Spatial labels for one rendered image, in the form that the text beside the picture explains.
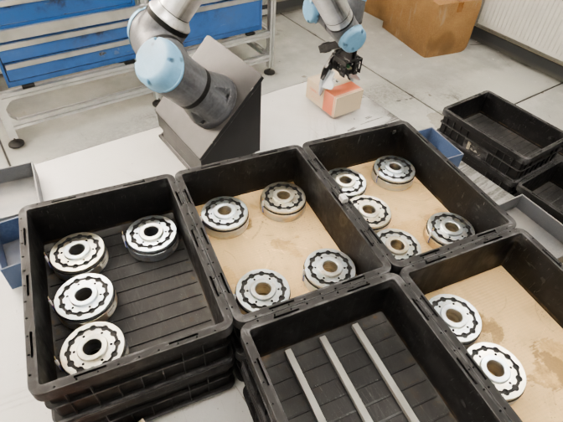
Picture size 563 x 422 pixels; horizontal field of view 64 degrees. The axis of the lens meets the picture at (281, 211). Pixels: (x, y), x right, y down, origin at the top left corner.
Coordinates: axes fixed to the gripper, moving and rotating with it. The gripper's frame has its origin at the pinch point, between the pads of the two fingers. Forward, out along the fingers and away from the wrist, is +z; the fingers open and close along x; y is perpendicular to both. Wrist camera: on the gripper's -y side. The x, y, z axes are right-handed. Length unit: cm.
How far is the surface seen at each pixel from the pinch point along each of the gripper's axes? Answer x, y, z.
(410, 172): -20, 53, -10
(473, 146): 51, 30, 24
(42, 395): -108, 65, -16
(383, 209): -36, 59, -10
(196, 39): 15, -141, 43
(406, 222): -31, 63, -7
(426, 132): 10.0, 34.1, 0.8
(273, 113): -21.0, -6.1, 6.6
